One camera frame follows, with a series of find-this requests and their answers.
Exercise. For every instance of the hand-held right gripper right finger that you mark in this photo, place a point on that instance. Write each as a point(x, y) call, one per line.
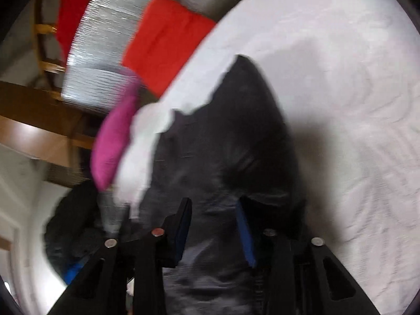
point(245, 233)

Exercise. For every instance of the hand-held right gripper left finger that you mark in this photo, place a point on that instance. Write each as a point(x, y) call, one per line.
point(182, 233)

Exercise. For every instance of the dark grey shiny jacket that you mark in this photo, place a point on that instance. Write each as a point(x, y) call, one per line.
point(213, 157)

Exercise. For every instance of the pile of dark clothes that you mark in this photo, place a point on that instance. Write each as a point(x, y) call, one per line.
point(75, 223)

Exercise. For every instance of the grey cloth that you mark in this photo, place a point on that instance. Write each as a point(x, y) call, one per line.
point(111, 213)

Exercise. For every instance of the white pillow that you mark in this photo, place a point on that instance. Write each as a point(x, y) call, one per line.
point(141, 157)

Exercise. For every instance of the pink pillow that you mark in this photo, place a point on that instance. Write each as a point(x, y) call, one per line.
point(113, 144)

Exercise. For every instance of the blue cloth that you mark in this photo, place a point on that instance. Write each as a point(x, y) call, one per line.
point(73, 272)

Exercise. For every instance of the wooden stool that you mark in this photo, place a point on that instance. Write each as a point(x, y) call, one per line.
point(82, 141)

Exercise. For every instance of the white textured bedspread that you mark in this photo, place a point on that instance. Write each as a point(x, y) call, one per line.
point(344, 105)

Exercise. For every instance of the silver foil insulation mat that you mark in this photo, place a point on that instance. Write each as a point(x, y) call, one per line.
point(98, 69)

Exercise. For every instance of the orange-red pillow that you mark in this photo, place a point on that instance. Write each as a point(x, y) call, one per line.
point(164, 42)

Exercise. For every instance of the wooden chair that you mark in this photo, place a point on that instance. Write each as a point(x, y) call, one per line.
point(46, 65)

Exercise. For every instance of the red cloth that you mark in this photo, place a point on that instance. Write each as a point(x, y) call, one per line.
point(73, 10)

